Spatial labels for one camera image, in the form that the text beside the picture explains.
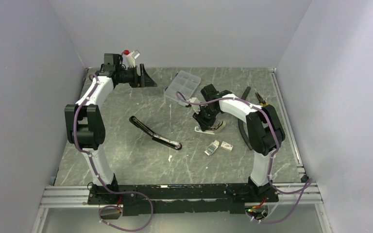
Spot black rubber hose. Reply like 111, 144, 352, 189
237, 86, 255, 151

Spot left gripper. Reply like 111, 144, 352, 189
117, 64, 157, 88

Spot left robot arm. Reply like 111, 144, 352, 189
64, 50, 157, 204

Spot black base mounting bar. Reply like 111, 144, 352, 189
88, 182, 279, 216

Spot white staple box sleeve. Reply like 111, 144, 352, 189
221, 141, 234, 152

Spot staple tray with staples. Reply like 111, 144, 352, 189
204, 140, 220, 156

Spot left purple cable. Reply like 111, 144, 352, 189
73, 50, 155, 233

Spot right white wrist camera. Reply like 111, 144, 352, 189
188, 97, 201, 109

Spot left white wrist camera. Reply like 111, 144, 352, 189
123, 50, 140, 68

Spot aluminium extrusion rail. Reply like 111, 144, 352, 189
40, 185, 323, 208

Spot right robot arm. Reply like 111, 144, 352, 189
188, 84, 286, 201

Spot clear plastic organizer box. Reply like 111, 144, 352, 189
164, 70, 201, 106

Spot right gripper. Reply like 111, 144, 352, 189
192, 105, 220, 132

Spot yellow handled pliers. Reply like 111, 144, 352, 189
255, 92, 269, 106

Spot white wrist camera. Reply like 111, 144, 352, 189
123, 50, 140, 68
188, 97, 201, 109

